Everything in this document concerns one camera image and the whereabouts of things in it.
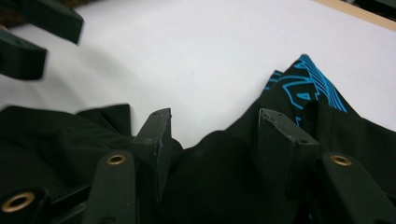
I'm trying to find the white board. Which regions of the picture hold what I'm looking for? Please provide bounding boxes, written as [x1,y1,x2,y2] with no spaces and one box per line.
[0,0,396,150]

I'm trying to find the black shorts with blue print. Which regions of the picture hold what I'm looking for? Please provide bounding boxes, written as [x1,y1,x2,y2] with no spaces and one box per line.
[0,53,396,224]

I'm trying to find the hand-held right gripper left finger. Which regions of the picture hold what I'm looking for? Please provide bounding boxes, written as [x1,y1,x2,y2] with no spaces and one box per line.
[129,107,174,203]

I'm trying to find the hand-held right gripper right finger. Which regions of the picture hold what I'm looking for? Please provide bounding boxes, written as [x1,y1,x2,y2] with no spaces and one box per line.
[258,107,320,201]

